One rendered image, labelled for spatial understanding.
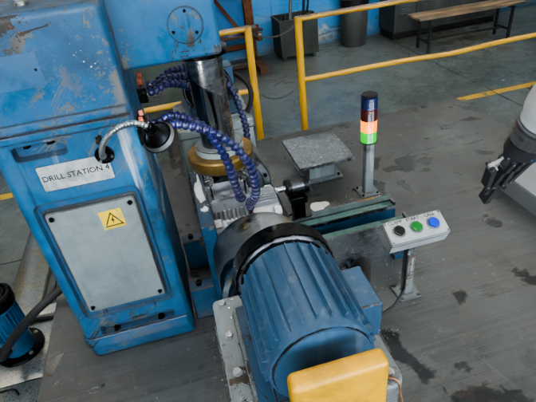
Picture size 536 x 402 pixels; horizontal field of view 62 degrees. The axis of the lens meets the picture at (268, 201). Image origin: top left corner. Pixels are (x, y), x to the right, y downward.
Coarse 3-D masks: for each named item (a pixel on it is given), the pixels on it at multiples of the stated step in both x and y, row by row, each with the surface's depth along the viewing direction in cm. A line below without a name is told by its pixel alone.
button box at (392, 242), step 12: (420, 216) 122; (432, 216) 122; (384, 228) 120; (408, 228) 120; (432, 228) 120; (444, 228) 120; (384, 240) 121; (396, 240) 118; (408, 240) 118; (420, 240) 119; (432, 240) 122
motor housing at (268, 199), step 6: (270, 186) 138; (264, 192) 134; (270, 192) 134; (264, 198) 132; (270, 198) 132; (276, 198) 132; (258, 204) 131; (264, 204) 132; (270, 204) 132; (276, 204) 132; (258, 210) 132; (264, 210) 132; (270, 210) 132; (240, 216) 131; (222, 228) 129
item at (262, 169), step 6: (258, 156) 151; (258, 162) 147; (258, 168) 149; (264, 168) 149; (258, 174) 149; (264, 174) 150; (216, 180) 147; (222, 180) 147; (246, 180) 148; (264, 180) 152; (270, 180) 153
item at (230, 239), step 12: (252, 216) 115; (264, 216) 115; (276, 216) 116; (228, 228) 115; (240, 228) 113; (252, 228) 111; (216, 240) 118; (228, 240) 112; (240, 240) 109; (216, 252) 116; (228, 252) 110; (216, 264) 115; (228, 264) 107; (228, 276) 105; (228, 288) 106
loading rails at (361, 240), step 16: (336, 208) 154; (352, 208) 154; (368, 208) 154; (384, 208) 154; (320, 224) 150; (336, 224) 152; (352, 224) 154; (368, 224) 147; (336, 240) 141; (352, 240) 143; (368, 240) 144; (336, 256) 145; (352, 256) 146; (368, 256) 148; (384, 256) 150; (400, 256) 148
